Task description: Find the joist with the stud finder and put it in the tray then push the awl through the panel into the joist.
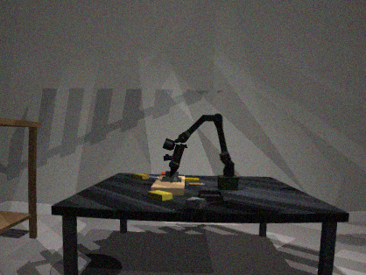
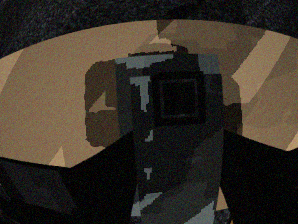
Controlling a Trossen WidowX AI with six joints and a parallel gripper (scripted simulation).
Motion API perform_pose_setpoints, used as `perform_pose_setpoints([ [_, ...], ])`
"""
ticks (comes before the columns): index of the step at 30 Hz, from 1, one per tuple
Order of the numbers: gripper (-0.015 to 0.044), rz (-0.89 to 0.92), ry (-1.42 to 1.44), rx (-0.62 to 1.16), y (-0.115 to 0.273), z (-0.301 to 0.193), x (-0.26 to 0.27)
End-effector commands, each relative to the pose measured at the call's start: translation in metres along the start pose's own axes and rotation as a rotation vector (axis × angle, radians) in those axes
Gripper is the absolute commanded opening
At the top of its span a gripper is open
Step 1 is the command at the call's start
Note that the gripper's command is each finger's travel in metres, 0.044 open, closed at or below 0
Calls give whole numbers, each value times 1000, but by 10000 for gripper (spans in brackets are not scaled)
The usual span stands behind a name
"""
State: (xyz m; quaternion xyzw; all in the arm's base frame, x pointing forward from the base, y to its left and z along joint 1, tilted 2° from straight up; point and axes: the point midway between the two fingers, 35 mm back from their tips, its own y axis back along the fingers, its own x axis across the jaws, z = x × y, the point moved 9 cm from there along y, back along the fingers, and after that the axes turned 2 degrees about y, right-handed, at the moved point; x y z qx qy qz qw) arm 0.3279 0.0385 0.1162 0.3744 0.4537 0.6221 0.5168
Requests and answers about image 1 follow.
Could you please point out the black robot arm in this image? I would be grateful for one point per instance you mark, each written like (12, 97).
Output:
(169, 144)

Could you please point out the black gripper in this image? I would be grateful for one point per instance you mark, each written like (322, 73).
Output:
(174, 165)

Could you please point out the yellow rectangular block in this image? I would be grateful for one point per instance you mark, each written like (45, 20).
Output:
(159, 195)
(140, 176)

